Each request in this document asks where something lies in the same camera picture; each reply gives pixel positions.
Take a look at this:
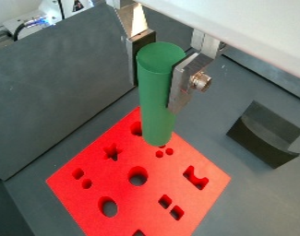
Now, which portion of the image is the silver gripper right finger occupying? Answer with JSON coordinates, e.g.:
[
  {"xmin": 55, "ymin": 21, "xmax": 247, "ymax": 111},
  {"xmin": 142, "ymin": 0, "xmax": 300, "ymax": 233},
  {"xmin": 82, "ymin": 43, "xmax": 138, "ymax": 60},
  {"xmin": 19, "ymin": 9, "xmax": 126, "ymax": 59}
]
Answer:
[{"xmin": 166, "ymin": 29, "xmax": 226, "ymax": 114}]

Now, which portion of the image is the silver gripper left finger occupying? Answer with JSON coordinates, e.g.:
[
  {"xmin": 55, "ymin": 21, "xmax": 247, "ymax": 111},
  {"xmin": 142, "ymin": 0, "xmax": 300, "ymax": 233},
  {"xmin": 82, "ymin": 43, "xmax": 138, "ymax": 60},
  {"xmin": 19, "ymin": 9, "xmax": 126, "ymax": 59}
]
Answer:
[{"xmin": 114, "ymin": 2, "xmax": 155, "ymax": 86}]

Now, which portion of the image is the green cylinder peg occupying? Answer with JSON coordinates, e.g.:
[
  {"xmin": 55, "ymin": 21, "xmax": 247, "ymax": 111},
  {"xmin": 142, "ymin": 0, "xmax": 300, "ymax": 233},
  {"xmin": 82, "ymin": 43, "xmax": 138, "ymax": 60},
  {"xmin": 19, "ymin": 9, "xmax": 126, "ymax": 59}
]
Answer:
[{"xmin": 135, "ymin": 41, "xmax": 185, "ymax": 146}]

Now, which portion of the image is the white device with blue light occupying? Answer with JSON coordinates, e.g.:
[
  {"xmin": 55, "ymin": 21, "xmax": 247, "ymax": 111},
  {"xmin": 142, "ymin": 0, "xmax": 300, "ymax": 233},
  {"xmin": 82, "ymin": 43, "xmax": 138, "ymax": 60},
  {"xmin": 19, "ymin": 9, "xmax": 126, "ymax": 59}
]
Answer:
[{"xmin": 0, "ymin": 0, "xmax": 95, "ymax": 41}]

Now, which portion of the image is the dark grey foam panel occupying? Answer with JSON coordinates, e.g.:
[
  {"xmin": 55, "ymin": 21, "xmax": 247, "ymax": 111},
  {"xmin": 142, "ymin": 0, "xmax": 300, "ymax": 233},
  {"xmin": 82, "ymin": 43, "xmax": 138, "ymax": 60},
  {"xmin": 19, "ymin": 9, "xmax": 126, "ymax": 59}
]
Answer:
[{"xmin": 0, "ymin": 3, "xmax": 131, "ymax": 180}]

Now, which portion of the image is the black curved holder block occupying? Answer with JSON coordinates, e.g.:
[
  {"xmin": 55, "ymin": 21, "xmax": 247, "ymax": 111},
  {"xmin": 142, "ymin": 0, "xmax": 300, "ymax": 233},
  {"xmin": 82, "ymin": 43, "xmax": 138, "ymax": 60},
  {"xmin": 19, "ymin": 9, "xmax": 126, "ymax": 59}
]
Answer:
[{"xmin": 226, "ymin": 100, "xmax": 300, "ymax": 169}]

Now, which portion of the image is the red shape-sorter board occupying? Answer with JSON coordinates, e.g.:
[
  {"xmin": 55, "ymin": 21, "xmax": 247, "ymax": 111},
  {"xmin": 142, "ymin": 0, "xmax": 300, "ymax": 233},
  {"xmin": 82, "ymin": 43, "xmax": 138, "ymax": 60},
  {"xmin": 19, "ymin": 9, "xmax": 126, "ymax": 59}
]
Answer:
[{"xmin": 47, "ymin": 110, "xmax": 229, "ymax": 236}]

